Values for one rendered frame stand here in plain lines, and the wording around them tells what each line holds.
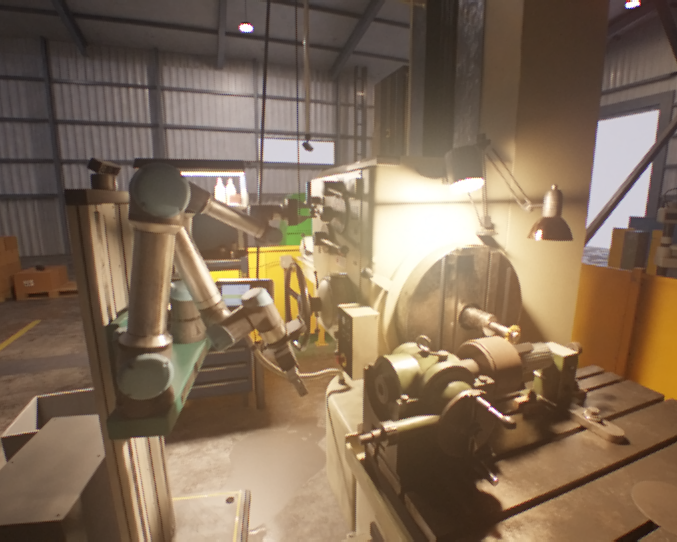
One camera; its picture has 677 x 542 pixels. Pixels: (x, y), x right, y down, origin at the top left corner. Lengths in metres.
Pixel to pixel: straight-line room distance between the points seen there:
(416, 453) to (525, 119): 1.35
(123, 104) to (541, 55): 14.10
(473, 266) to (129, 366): 1.14
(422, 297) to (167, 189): 0.90
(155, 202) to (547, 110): 1.57
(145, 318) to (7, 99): 15.23
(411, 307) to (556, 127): 1.05
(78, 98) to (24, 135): 2.09
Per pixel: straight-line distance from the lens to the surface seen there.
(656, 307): 3.35
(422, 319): 1.34
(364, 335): 1.25
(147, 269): 0.87
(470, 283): 1.42
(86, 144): 15.05
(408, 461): 1.11
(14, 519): 1.53
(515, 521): 1.08
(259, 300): 0.96
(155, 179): 0.84
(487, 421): 1.07
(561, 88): 1.92
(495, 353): 1.21
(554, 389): 1.53
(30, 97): 15.75
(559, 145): 1.89
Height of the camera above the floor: 1.74
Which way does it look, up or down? 11 degrees down
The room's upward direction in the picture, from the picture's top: straight up
